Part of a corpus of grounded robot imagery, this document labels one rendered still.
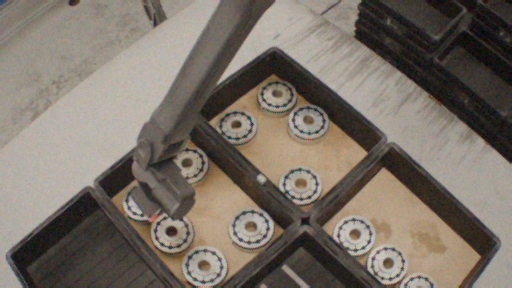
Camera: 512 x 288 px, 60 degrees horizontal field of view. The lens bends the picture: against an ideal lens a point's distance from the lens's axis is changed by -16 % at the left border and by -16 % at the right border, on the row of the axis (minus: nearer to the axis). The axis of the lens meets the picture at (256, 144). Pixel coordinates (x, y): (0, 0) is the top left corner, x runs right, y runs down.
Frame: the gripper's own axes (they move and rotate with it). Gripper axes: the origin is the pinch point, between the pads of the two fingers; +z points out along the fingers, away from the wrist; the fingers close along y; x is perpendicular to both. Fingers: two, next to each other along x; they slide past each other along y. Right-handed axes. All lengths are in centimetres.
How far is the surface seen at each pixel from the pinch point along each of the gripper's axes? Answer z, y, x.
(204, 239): 12.8, 2.6, -7.2
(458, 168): 29, 72, -37
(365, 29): 67, 117, 34
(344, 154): 15.3, 42.9, -13.0
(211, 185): 13.9, 12.9, 2.5
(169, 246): 9.6, -5.0, -4.2
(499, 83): 67, 145, -26
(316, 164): 14.9, 35.6, -10.2
